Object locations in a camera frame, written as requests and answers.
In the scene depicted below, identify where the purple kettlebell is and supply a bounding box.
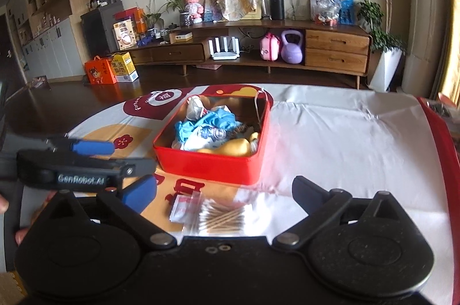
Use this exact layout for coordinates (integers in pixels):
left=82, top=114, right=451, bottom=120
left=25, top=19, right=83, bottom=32
left=281, top=30, right=303, bottom=63

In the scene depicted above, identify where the grey face mask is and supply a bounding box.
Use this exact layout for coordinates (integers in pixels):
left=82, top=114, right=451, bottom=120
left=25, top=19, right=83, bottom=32
left=186, top=96, right=209, bottom=121

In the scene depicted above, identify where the light wooden drawer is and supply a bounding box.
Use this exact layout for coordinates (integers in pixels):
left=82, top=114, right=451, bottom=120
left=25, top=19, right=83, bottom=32
left=304, top=48, right=369, bottom=76
left=305, top=29, right=371, bottom=55

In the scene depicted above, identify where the wooden wall cabinet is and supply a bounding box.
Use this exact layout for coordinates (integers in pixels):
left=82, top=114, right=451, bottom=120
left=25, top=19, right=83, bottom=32
left=5, top=0, right=85, bottom=82

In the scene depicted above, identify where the white scalloped plate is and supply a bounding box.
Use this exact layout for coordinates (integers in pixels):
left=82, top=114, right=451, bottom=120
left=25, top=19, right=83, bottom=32
left=287, top=0, right=317, bottom=20

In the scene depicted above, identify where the pair of slippers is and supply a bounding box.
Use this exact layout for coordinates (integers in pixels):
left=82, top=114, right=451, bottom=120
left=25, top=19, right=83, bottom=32
left=30, top=75, right=49, bottom=90

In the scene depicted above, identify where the orange gift box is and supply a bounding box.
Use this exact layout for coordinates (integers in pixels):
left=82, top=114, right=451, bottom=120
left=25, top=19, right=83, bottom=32
left=114, top=7, right=148, bottom=35

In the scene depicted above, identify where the white standing air conditioner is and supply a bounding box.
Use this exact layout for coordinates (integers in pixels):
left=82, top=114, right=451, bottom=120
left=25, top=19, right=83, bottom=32
left=402, top=0, right=450, bottom=96

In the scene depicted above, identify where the small red white sachet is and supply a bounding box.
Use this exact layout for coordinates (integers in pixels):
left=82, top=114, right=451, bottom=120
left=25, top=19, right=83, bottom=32
left=168, top=195, right=200, bottom=223

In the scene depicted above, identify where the yellow carry box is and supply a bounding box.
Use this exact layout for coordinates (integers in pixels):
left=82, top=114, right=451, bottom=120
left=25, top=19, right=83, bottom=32
left=107, top=51, right=140, bottom=83

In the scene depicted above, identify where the red tin box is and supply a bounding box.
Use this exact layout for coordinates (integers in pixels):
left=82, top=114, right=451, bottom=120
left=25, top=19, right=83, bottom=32
left=152, top=84, right=274, bottom=186

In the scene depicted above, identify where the person's left hand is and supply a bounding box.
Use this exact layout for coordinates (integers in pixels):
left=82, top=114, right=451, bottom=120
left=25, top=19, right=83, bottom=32
left=0, top=192, right=59, bottom=248

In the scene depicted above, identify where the pink doll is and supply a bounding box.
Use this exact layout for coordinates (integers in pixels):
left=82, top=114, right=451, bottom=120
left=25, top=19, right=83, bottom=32
left=180, top=0, right=209, bottom=28

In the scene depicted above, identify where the picture frame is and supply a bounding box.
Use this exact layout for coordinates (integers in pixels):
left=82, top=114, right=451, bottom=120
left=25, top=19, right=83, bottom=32
left=204, top=0, right=222, bottom=22

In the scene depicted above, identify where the black cabinet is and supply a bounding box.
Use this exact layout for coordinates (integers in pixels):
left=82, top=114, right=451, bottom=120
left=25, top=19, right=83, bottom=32
left=80, top=5, right=125, bottom=58

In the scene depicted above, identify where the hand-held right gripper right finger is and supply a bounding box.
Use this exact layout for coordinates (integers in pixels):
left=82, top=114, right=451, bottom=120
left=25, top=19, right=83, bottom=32
left=272, top=176, right=425, bottom=250

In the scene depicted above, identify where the orange carry box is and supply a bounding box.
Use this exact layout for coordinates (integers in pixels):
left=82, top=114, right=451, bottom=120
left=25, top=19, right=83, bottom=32
left=84, top=55, right=118, bottom=86

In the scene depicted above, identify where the small potted plant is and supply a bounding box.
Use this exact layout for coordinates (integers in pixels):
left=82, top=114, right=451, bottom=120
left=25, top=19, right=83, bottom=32
left=161, top=0, right=191, bottom=28

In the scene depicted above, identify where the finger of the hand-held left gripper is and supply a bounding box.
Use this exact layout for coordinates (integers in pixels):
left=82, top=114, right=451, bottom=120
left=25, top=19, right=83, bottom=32
left=41, top=136, right=116, bottom=157
left=107, top=157, right=158, bottom=181

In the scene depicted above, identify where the dark wooden drawer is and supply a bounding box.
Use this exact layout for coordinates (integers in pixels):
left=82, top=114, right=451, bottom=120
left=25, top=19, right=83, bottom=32
left=150, top=43, right=211, bottom=65

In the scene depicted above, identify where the cartoon printed face mask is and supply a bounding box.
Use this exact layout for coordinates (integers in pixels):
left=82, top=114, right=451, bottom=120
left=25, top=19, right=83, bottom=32
left=183, top=126, right=231, bottom=152

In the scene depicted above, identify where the small wooden box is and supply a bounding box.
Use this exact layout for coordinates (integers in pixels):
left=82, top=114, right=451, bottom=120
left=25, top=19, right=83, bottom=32
left=168, top=31, right=194, bottom=45

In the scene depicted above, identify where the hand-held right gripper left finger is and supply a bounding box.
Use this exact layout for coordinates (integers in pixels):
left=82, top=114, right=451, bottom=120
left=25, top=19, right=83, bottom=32
left=32, top=175, right=177, bottom=252

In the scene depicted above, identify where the blue face mask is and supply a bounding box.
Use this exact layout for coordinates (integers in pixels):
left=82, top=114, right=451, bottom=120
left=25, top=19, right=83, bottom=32
left=175, top=110, right=238, bottom=145

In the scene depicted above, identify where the wooden tv console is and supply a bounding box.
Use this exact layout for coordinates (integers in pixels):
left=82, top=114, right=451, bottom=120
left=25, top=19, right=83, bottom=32
left=118, top=19, right=373, bottom=90

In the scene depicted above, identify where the black speaker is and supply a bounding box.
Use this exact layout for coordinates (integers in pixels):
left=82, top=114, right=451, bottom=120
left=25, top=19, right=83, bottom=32
left=269, top=0, right=285, bottom=20

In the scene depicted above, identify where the white planter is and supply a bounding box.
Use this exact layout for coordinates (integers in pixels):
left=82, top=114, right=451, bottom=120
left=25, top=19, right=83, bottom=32
left=368, top=46, right=403, bottom=92

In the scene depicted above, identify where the printed tablecloth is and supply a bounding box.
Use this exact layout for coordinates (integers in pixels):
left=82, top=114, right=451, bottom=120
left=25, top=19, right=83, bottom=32
left=20, top=84, right=274, bottom=238

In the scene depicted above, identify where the clear plastic bag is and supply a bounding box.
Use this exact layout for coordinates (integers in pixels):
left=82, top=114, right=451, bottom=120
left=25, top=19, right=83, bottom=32
left=314, top=0, right=342, bottom=25

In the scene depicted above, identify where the yellow white printed box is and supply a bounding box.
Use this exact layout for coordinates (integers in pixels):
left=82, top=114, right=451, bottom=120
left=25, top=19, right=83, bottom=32
left=113, top=19, right=138, bottom=51

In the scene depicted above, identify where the white router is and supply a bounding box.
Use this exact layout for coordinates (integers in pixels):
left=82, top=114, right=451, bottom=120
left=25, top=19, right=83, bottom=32
left=210, top=35, right=241, bottom=61

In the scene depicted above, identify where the yellow curtain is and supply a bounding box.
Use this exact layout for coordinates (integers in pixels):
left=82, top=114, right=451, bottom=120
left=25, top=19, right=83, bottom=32
left=440, top=0, right=460, bottom=105

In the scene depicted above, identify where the cotton swab packet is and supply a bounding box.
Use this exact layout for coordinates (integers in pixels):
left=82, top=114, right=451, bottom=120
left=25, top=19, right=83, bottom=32
left=183, top=198, right=253, bottom=234

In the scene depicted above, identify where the thin leafy plant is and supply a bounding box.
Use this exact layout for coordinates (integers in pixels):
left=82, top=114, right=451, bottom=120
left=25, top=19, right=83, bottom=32
left=141, top=0, right=162, bottom=38

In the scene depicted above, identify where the pink toy suitcase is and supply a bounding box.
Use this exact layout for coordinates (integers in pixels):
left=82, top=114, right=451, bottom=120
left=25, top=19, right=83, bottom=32
left=259, top=32, right=282, bottom=61

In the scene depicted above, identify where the red cloth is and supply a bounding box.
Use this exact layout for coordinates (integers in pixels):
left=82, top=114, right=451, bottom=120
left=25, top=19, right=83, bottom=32
left=416, top=96, right=460, bottom=181

